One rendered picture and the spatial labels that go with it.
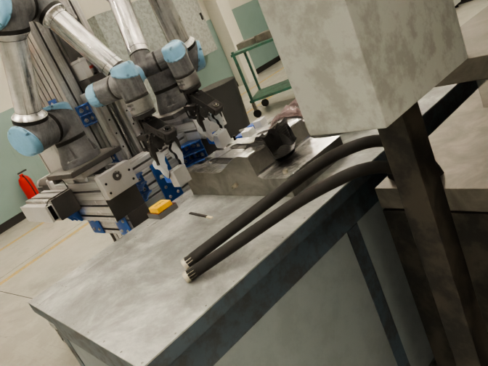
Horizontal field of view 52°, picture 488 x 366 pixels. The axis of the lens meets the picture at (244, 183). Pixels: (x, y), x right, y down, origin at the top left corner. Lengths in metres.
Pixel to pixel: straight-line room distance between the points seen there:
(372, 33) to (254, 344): 0.74
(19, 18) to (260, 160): 0.84
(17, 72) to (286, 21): 1.11
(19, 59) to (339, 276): 1.16
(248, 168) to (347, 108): 0.69
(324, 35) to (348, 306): 0.84
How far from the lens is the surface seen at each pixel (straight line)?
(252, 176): 1.47
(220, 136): 1.79
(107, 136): 2.12
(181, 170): 1.55
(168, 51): 1.70
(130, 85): 1.50
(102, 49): 1.71
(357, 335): 1.48
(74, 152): 1.90
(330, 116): 0.84
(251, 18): 10.30
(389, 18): 0.83
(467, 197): 1.19
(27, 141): 1.79
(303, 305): 1.29
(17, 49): 1.73
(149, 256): 1.45
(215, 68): 9.24
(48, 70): 2.14
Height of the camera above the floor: 1.32
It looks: 18 degrees down
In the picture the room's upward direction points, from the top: 24 degrees counter-clockwise
